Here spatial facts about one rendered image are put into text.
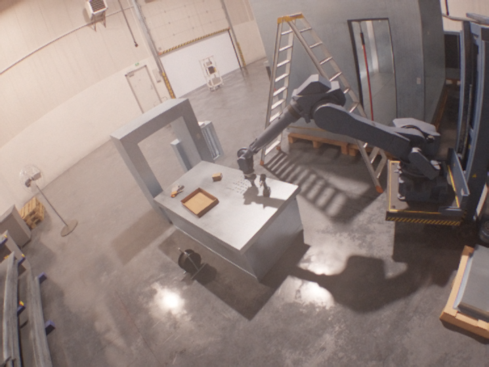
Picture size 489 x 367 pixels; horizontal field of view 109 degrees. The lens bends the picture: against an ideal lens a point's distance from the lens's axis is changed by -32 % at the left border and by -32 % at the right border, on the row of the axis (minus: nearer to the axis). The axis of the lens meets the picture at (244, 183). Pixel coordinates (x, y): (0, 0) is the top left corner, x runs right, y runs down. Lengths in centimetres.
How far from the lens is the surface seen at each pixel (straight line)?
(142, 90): 1187
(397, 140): 232
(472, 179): 279
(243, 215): 263
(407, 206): 272
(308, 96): 221
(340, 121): 218
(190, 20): 1344
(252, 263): 260
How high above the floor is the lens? 235
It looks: 34 degrees down
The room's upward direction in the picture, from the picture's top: 20 degrees counter-clockwise
